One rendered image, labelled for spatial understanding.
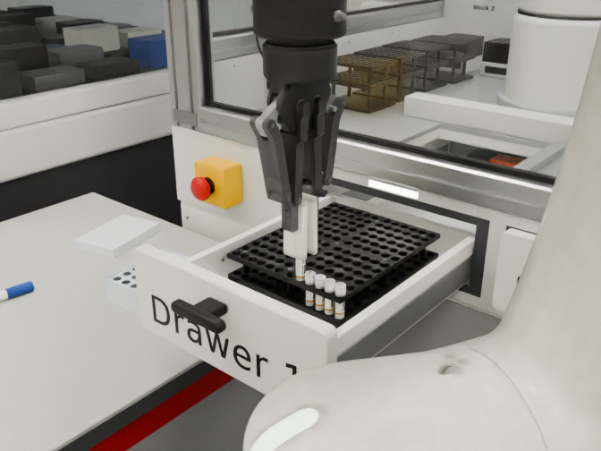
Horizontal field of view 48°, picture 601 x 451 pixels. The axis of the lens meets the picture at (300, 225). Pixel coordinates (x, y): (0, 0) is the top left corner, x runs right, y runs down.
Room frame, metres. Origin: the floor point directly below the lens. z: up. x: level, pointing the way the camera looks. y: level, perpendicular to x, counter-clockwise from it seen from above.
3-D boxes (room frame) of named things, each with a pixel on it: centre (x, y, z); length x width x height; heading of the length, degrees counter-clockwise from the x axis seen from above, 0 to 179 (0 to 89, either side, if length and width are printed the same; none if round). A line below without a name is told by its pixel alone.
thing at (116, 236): (1.09, 0.32, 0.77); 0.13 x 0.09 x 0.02; 153
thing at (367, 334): (0.79, -0.05, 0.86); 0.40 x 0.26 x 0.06; 140
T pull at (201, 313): (0.61, 0.10, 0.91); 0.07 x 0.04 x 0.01; 50
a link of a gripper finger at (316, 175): (0.70, -0.01, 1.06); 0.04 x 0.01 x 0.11; 50
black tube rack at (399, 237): (0.78, -0.05, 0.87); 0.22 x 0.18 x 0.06; 140
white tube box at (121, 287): (0.90, 0.22, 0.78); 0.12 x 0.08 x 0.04; 146
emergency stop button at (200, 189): (1.05, 0.16, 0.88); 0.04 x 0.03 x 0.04; 50
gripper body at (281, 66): (0.69, 0.00, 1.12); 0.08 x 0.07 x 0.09; 140
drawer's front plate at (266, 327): (0.63, 0.08, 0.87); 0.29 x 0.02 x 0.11; 50
